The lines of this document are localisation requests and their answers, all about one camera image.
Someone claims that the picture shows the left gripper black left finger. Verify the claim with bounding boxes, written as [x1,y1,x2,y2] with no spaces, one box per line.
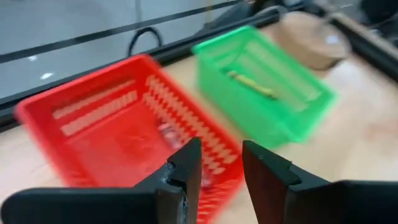
[0,137,203,224]

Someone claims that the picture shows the red plastic basket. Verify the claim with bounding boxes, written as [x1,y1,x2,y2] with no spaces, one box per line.
[14,54,246,224]

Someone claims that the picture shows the green plastic basket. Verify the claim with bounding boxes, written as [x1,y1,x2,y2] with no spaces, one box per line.
[191,25,338,149]

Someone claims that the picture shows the red Crayola crayon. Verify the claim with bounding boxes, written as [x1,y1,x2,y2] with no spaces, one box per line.
[157,119,217,190]

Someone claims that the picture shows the white shade wooden base lamp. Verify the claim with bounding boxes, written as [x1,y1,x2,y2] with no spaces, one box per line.
[273,11,354,72]

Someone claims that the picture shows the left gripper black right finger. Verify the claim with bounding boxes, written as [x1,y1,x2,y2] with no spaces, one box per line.
[243,139,398,224]

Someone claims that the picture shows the green Crayola crayon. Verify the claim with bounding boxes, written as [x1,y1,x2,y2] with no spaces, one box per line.
[226,70,279,101]

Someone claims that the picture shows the black looped power cable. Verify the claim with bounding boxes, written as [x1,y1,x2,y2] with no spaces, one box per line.
[127,26,164,58]

